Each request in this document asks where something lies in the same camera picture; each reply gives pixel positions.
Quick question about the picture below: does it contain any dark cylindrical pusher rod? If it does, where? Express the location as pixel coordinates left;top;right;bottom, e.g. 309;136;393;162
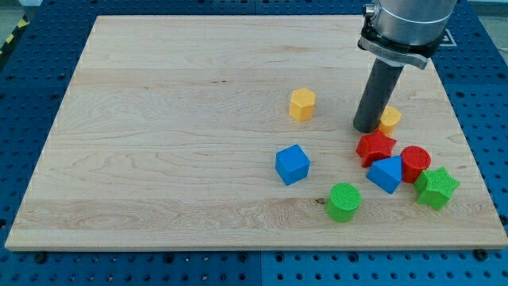
352;59;403;133

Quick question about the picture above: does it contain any red cylinder block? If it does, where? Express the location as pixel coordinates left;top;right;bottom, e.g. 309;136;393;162
400;145;431;184

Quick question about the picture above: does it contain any yellow cylinder block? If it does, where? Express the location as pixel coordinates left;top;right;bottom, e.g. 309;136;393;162
378;106;402;137

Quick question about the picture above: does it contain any yellow hexagonal block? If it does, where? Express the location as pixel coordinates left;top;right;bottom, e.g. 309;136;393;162
289;88;317;122

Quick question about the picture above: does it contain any green cylinder block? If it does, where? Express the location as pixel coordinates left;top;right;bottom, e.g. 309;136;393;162
325;183;362;222

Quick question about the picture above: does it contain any red star block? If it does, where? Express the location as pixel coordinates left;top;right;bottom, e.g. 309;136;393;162
356;129;397;168

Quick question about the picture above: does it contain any blue triangular prism block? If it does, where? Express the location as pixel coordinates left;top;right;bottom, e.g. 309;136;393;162
367;156;402;195

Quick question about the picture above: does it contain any green star block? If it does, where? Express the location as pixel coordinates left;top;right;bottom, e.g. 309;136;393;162
414;167;460;211

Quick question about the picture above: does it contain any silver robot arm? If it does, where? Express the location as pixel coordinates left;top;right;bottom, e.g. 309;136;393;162
352;0;457;133

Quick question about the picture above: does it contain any blue cube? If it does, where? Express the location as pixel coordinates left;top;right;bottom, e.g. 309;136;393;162
275;145;310;185

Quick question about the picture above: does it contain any wooden board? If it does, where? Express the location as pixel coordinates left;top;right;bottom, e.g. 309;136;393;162
6;16;507;252

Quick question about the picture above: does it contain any grey clamp flange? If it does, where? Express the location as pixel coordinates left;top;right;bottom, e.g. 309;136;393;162
358;16;445;70

